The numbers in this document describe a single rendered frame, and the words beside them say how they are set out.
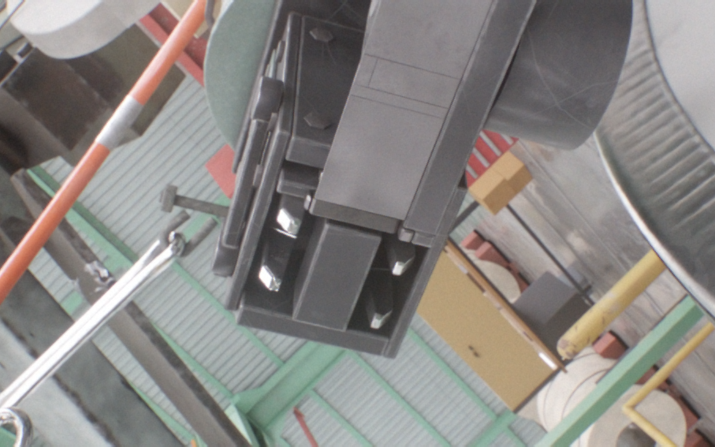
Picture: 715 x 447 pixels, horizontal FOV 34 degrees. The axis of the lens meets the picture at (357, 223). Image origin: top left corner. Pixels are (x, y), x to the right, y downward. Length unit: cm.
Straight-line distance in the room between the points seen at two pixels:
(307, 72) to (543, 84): 11
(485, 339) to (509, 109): 1024
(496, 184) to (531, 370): 226
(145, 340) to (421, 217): 80
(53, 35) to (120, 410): 40
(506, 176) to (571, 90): 902
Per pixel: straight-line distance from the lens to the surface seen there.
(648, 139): 57
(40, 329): 125
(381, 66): 43
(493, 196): 947
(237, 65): 60
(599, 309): 438
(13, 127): 133
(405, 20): 42
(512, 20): 42
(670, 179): 53
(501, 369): 1087
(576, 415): 404
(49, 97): 129
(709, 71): 59
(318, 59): 52
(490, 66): 43
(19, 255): 75
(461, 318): 1051
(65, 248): 124
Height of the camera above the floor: 145
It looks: 1 degrees down
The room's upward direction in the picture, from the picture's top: 134 degrees counter-clockwise
